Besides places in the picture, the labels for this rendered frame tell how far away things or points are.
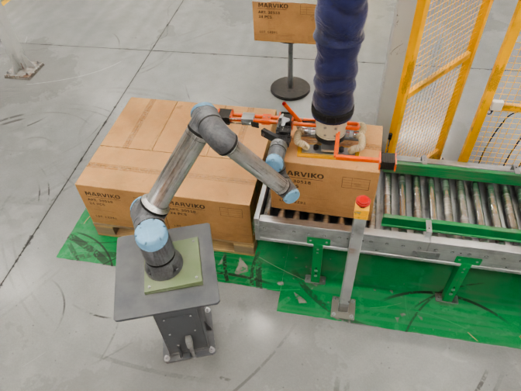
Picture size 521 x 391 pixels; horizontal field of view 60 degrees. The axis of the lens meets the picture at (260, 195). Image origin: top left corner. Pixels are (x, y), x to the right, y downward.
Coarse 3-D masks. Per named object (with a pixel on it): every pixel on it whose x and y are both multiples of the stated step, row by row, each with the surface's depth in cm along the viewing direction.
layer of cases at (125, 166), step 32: (128, 128) 341; (160, 128) 339; (256, 128) 334; (96, 160) 318; (128, 160) 316; (160, 160) 315; (224, 160) 312; (96, 192) 305; (128, 192) 298; (192, 192) 293; (224, 192) 292; (256, 192) 301; (128, 224) 325; (192, 224) 310; (224, 224) 303
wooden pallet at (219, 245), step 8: (96, 224) 333; (104, 224) 331; (104, 232) 338; (112, 232) 336; (120, 232) 340; (128, 232) 340; (216, 240) 318; (224, 240) 316; (256, 240) 323; (216, 248) 326; (224, 248) 326; (232, 248) 326; (240, 248) 319; (248, 248) 317; (256, 248) 327
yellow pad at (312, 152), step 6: (312, 144) 255; (318, 144) 255; (300, 150) 253; (312, 150) 252; (318, 150) 252; (342, 150) 248; (300, 156) 252; (306, 156) 251; (312, 156) 250; (318, 156) 249; (324, 156) 249; (330, 156) 249
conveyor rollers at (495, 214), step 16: (384, 176) 297; (400, 176) 295; (416, 176) 294; (384, 192) 287; (400, 192) 285; (416, 192) 284; (432, 192) 284; (448, 192) 283; (464, 192) 283; (272, 208) 282; (384, 208) 278; (400, 208) 277; (416, 208) 276; (432, 208) 275; (448, 208) 275; (464, 208) 274; (480, 208) 273; (496, 208) 273; (512, 208) 273; (352, 224) 271; (368, 224) 270; (480, 224) 266; (496, 224) 265; (512, 224) 264; (480, 240) 259; (496, 240) 259
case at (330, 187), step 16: (368, 128) 266; (352, 144) 257; (368, 144) 256; (288, 160) 251; (304, 160) 250; (320, 160) 250; (336, 160) 249; (304, 176) 255; (320, 176) 252; (336, 176) 249; (352, 176) 247; (368, 176) 244; (272, 192) 271; (304, 192) 265; (320, 192) 262; (336, 192) 259; (352, 192) 256; (368, 192) 253; (288, 208) 278; (304, 208) 275; (320, 208) 271; (336, 208) 268; (352, 208) 265
